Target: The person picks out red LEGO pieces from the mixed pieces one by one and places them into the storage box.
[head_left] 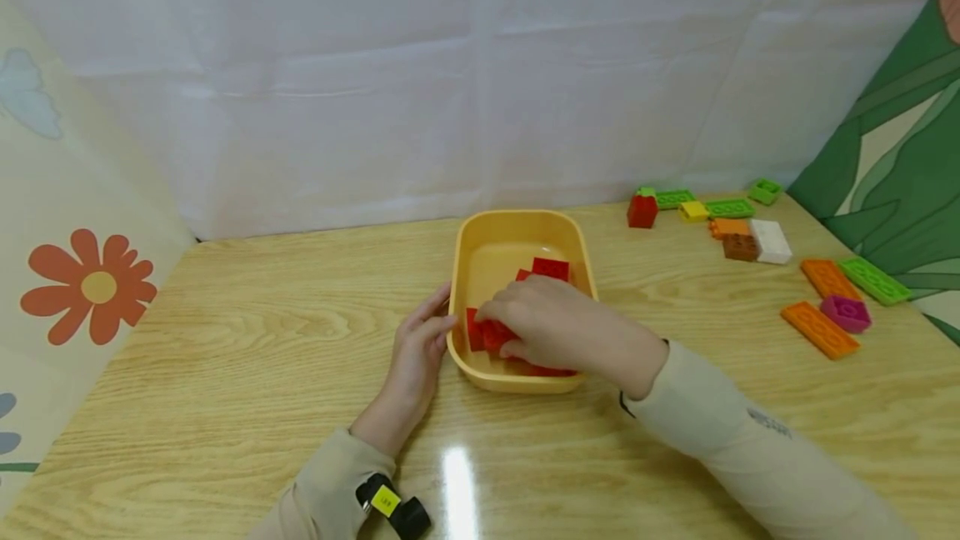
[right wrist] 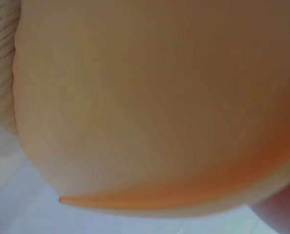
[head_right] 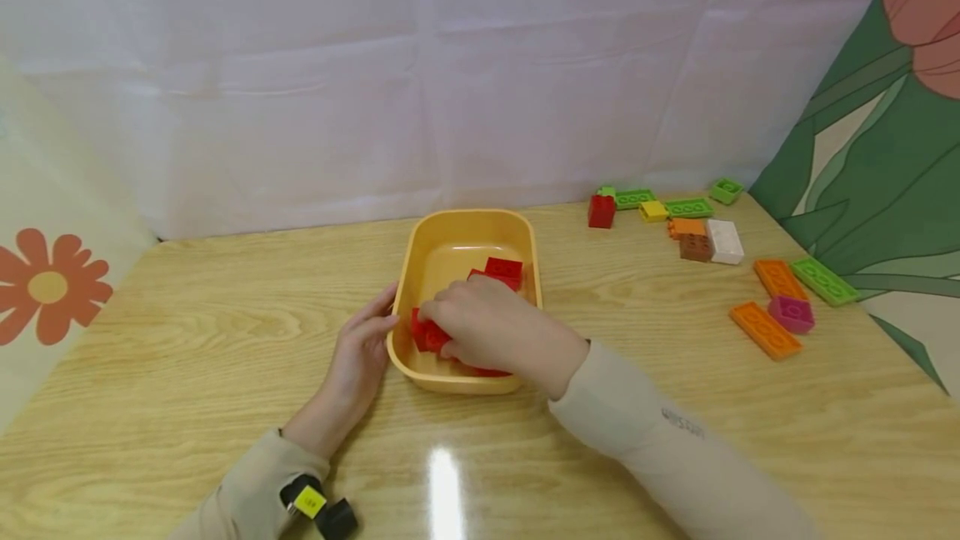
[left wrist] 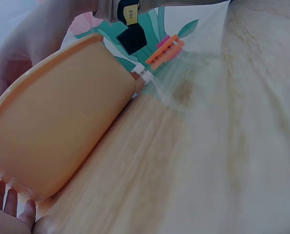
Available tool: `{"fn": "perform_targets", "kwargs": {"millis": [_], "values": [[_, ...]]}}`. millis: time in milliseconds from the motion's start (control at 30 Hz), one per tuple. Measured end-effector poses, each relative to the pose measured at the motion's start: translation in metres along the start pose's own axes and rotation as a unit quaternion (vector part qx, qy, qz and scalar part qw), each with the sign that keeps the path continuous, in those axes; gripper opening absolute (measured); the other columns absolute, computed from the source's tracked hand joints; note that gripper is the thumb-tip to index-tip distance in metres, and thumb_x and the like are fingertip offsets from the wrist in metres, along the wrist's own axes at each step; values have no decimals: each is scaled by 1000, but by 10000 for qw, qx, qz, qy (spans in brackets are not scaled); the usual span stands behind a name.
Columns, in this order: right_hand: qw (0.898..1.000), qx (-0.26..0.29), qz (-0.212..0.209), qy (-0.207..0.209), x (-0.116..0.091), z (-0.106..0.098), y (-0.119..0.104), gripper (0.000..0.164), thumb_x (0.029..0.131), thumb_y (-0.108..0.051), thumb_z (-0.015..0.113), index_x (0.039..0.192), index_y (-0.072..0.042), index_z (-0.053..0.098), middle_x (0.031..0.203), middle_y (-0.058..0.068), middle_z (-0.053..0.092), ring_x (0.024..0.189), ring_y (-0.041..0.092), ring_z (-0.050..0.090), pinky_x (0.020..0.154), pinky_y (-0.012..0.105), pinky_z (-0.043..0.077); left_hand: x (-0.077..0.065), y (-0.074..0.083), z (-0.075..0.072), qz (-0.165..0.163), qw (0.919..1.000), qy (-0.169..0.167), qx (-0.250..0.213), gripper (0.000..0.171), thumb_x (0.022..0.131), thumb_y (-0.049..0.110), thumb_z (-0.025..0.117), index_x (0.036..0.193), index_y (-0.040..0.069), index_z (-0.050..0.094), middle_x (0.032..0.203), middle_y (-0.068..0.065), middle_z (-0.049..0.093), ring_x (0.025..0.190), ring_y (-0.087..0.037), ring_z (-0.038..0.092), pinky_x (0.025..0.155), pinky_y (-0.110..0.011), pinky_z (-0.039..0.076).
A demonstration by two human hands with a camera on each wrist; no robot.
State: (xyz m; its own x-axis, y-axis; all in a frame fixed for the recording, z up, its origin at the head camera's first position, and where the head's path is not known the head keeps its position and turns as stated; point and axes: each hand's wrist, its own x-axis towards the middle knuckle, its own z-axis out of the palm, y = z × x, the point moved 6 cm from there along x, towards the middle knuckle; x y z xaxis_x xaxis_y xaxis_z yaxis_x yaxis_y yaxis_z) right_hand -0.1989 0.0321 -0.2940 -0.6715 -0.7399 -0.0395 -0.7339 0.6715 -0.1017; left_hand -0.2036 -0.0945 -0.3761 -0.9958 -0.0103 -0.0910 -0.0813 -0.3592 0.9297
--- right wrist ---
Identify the orange plastic bowl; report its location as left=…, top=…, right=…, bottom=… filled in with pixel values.
left=12, top=0, right=290, bottom=218

